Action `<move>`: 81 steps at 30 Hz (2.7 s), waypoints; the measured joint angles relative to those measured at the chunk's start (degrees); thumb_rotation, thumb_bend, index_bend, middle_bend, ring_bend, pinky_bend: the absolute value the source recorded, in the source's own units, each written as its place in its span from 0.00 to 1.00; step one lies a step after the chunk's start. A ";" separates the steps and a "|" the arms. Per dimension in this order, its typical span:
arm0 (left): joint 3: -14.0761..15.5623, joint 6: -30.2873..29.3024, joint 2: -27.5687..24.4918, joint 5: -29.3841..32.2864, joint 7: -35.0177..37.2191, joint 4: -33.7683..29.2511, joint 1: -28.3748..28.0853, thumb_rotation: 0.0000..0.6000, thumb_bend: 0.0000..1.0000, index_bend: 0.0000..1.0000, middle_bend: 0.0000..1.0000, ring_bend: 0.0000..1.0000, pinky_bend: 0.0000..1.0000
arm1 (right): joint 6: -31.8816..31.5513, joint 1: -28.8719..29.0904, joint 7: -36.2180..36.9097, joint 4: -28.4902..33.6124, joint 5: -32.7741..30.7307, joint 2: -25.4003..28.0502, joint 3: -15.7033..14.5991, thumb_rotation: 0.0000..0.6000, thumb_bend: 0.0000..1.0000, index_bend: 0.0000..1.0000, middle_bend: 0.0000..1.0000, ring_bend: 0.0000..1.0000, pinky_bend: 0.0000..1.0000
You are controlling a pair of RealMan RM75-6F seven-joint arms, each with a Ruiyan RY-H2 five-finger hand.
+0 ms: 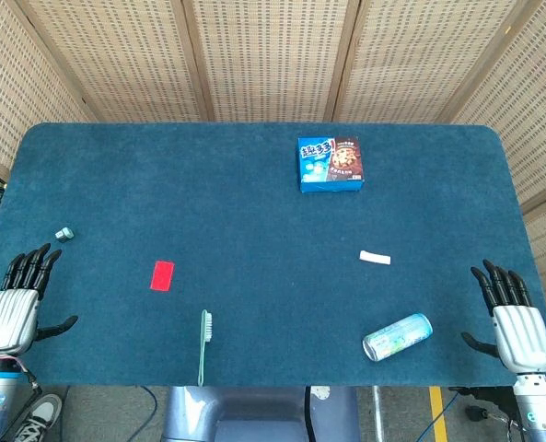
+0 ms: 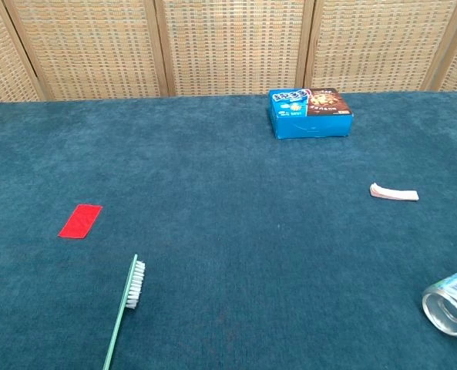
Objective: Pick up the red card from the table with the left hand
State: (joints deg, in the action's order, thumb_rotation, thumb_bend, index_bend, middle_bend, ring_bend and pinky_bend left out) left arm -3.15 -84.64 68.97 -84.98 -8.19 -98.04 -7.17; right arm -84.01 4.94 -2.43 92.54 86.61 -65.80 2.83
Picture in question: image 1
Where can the light blue drink can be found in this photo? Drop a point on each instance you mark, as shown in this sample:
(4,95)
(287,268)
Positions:
(397,336)

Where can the blue brown cookie box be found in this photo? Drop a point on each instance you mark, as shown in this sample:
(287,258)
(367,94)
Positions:
(330,163)

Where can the metal table leg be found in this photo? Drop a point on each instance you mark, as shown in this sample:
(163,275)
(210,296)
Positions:
(377,414)

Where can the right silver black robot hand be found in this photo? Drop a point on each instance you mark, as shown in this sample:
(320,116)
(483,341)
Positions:
(523,336)

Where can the woven bamboo screen panel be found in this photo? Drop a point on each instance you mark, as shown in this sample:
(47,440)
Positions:
(15,92)
(530,115)
(272,60)
(116,60)
(415,60)

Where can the green toothbrush white bristles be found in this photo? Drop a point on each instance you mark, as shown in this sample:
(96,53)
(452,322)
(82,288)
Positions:
(206,324)

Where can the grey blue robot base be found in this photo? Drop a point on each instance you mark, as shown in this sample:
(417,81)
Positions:
(254,414)

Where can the black wheeled floor stand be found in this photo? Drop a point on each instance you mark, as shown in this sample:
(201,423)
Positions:
(479,407)

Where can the black white sneaker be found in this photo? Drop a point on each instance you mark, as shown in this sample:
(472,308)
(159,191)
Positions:
(40,414)

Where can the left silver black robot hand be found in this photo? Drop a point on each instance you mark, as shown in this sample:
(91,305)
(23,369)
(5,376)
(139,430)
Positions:
(12,317)

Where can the small white folded strip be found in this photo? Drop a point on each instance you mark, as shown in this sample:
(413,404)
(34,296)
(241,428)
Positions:
(375,258)

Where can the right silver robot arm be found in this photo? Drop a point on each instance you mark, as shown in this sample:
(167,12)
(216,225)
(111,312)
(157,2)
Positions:
(539,410)

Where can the blue carpet table cloth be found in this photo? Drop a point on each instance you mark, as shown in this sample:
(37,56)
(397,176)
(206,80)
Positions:
(254,230)

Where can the small red packet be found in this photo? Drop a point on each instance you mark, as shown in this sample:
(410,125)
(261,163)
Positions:
(162,275)

